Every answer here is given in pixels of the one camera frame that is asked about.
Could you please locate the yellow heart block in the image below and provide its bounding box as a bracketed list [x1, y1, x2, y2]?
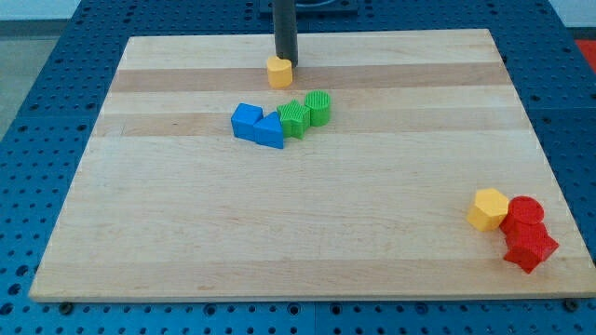
[266, 56, 293, 88]

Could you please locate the blue triangle block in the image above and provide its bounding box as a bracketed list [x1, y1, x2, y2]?
[253, 112, 284, 149]

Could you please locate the green star block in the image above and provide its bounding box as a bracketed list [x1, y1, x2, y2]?
[277, 100, 311, 140]

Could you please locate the green cylinder block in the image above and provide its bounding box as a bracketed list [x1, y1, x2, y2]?
[305, 90, 332, 127]

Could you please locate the blue cube block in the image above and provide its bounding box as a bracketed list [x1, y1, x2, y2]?
[231, 103, 264, 141]

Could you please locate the wooden board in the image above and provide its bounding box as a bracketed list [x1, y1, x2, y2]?
[29, 29, 595, 303]

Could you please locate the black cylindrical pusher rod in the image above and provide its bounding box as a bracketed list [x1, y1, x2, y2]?
[272, 0, 298, 68]

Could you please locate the yellow hexagon block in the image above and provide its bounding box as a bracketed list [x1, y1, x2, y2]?
[466, 188, 509, 232]

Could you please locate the red cylinder block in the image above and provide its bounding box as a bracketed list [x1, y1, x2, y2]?
[499, 195, 545, 235]

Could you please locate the red star block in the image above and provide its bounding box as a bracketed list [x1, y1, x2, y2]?
[504, 223, 560, 274]

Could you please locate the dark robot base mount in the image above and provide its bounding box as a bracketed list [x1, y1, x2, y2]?
[255, 0, 359, 17]

